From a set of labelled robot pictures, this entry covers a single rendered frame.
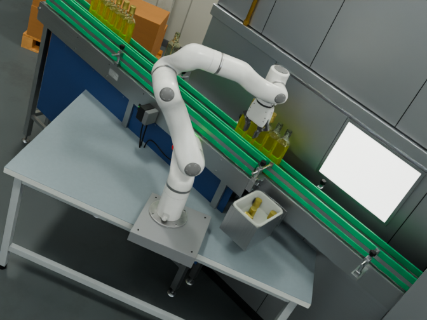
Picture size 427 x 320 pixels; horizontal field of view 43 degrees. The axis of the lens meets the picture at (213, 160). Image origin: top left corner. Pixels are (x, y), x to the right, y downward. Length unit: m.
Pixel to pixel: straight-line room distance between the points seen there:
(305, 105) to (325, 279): 0.95
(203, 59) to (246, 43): 0.80
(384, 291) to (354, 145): 0.68
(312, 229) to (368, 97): 0.67
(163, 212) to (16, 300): 1.02
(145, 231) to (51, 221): 1.17
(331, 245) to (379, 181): 0.37
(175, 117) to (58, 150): 0.86
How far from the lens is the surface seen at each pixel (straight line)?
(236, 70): 2.14
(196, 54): 2.09
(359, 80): 2.58
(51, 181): 2.68
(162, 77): 2.10
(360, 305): 2.97
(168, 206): 2.50
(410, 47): 2.48
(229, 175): 2.70
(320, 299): 3.07
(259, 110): 2.29
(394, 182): 2.59
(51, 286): 3.22
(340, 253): 2.62
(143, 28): 4.76
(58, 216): 3.58
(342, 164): 2.67
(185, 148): 2.27
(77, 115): 3.15
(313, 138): 2.71
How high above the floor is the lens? 2.51
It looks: 34 degrees down
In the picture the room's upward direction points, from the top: 25 degrees clockwise
